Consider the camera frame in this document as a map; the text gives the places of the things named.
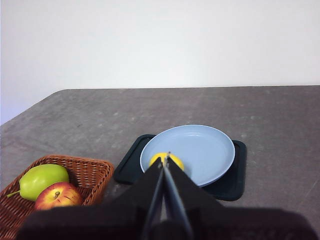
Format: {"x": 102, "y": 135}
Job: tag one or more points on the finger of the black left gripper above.
{"x": 100, "y": 222}

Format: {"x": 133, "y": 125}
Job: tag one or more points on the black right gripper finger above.
{"x": 225, "y": 222}

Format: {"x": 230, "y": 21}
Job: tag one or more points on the blue round plate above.
{"x": 200, "y": 155}

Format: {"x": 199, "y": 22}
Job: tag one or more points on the yellow lemon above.
{"x": 156, "y": 158}

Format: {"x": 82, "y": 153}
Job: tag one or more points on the brown wicker basket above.
{"x": 90, "y": 172}

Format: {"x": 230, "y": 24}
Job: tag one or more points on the red apple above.
{"x": 60, "y": 197}

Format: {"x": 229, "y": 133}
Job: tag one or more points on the black flat tray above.
{"x": 130, "y": 165}

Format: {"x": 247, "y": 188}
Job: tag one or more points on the green pear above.
{"x": 42, "y": 178}

